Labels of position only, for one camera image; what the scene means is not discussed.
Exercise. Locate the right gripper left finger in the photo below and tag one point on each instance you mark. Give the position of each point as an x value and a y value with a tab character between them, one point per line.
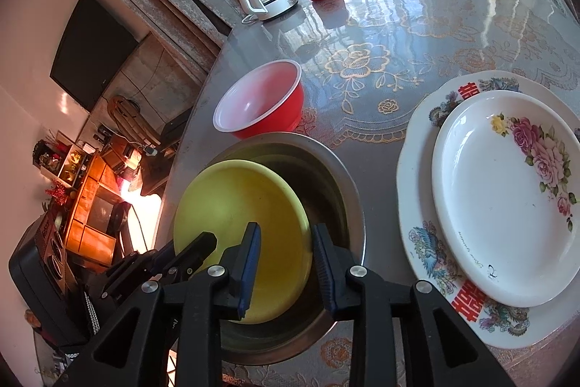
183	310

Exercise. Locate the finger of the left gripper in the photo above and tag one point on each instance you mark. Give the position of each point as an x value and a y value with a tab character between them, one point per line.
183	264

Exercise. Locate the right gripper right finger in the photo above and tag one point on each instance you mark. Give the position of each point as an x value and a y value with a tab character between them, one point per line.
439	348

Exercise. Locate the large white decorated plate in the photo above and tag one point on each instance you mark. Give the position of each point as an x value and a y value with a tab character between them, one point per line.
496	324

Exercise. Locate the yellow bowl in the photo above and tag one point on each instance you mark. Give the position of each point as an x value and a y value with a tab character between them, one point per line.
228	196

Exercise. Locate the stainless steel bowl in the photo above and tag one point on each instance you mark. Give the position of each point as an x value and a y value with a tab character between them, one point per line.
330	196

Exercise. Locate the small white floral plate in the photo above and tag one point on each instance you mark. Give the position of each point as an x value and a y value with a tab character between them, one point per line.
505	182

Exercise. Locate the wooden cabinet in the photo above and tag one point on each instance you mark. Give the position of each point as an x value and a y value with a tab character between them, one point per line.
86	234

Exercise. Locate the red plastic bowl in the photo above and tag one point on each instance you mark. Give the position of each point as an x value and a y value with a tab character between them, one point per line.
268	99

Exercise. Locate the black television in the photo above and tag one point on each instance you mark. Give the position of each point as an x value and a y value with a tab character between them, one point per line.
92	49

